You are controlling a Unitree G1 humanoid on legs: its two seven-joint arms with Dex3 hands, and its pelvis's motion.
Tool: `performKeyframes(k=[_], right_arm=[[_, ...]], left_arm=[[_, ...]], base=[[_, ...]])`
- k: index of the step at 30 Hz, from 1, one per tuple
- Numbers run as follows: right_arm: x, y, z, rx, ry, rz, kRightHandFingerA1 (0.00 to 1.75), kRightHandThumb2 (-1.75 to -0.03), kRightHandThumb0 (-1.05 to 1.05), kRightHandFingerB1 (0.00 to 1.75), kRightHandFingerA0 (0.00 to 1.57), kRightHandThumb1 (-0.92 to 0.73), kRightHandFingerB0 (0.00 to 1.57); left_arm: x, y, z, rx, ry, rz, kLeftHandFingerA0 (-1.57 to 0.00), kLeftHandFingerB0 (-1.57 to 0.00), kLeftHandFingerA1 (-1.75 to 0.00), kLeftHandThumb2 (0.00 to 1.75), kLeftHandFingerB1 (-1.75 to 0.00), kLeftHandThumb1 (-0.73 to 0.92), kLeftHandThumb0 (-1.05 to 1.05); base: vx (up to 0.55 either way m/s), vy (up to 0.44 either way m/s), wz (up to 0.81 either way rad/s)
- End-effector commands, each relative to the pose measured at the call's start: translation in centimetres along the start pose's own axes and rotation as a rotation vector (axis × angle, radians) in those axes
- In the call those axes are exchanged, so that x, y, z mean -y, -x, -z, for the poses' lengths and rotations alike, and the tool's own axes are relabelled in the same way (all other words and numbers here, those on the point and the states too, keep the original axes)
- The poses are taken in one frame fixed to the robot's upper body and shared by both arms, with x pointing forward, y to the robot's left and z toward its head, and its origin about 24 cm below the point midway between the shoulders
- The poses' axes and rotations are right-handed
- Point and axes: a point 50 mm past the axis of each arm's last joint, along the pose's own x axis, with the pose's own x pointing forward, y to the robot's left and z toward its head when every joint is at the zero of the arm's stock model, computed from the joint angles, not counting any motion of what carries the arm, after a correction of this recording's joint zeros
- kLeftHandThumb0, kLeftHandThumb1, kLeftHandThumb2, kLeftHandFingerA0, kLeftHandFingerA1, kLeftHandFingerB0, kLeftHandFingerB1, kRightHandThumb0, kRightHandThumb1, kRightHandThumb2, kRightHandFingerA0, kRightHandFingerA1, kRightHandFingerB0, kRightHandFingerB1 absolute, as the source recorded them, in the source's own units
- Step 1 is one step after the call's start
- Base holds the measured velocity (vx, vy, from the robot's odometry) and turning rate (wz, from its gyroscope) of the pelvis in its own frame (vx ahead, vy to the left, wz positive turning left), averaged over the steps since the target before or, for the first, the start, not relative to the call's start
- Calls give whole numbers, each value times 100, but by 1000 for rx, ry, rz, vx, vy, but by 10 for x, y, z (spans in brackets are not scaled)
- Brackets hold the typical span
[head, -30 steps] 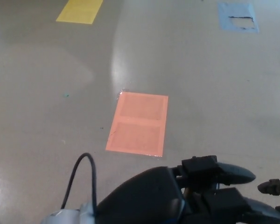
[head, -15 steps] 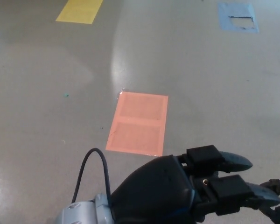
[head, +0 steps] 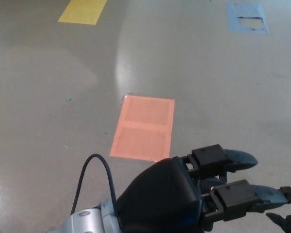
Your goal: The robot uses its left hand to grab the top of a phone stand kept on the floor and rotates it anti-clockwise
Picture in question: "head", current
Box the yellow paper sheet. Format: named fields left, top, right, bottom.
left=57, top=0, right=108, bottom=25

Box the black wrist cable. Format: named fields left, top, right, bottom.
left=70, top=154, right=117, bottom=216

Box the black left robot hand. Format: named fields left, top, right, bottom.
left=115, top=144, right=289, bottom=233

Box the orange paper sheet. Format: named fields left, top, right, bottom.
left=109, top=95, right=176, bottom=162

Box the torn blue paper sheet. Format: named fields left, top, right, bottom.
left=226, top=2, right=269, bottom=35

